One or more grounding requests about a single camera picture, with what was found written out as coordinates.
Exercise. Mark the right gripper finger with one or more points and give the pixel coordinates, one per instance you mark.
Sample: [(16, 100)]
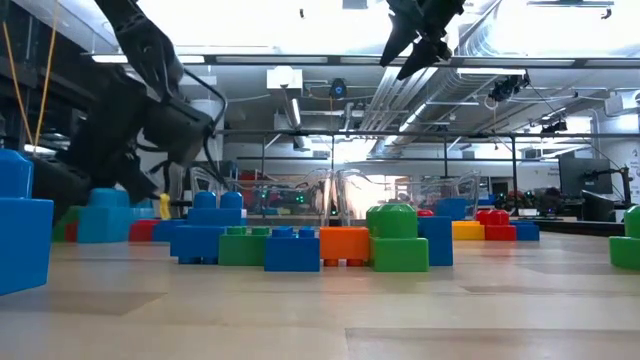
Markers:
[(427, 54), (397, 42)]

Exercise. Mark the large red block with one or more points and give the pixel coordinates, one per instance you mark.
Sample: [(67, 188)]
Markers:
[(500, 232), (425, 213)]

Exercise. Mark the large light blue long block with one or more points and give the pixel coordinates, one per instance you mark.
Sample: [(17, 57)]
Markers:
[(142, 212)]

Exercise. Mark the black computer monitor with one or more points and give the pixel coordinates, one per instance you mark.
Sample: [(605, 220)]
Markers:
[(585, 175)]

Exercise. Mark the yellow tag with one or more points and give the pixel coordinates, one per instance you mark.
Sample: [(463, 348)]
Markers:
[(165, 207)]

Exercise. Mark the small yellow block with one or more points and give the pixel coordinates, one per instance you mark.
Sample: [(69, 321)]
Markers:
[(467, 231)]

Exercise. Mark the white wall poster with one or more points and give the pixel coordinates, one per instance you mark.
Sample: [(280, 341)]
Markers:
[(636, 175)]

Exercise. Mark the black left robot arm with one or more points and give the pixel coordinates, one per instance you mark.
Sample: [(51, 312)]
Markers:
[(145, 45)]

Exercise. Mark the white cylinder tank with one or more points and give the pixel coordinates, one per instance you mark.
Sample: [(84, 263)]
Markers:
[(209, 103)]

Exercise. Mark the black metal rack frame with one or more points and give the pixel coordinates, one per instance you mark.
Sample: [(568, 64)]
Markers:
[(450, 134)]

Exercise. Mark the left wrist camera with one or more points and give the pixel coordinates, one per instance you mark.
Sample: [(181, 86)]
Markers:
[(180, 130)]

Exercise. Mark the black metal table frame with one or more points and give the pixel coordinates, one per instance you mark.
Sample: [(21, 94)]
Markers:
[(575, 227)]

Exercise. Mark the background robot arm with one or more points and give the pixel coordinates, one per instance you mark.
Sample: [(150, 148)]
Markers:
[(550, 197)]

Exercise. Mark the large green block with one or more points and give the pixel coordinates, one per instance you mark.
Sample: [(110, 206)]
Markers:
[(627, 250), (70, 214), (397, 252)]

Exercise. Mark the small red long block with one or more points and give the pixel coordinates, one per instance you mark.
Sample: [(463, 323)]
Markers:
[(71, 232)]

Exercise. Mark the white ceiling box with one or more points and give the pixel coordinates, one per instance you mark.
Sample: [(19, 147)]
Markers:
[(285, 77)]

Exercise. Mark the red storage box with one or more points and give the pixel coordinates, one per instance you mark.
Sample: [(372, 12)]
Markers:
[(250, 176)]

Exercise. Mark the small red square block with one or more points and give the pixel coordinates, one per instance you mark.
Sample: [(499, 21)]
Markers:
[(142, 231)]

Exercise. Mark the black ceiling camera rig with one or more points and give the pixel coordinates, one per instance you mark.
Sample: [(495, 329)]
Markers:
[(507, 89), (555, 126)]

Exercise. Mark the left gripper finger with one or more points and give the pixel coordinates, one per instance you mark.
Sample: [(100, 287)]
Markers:
[(67, 185), (137, 180)]

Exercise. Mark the silver ceiling duct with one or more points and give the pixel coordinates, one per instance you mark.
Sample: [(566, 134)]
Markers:
[(400, 100)]

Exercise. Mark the small orange square block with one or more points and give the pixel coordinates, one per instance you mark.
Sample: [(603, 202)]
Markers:
[(345, 243)]

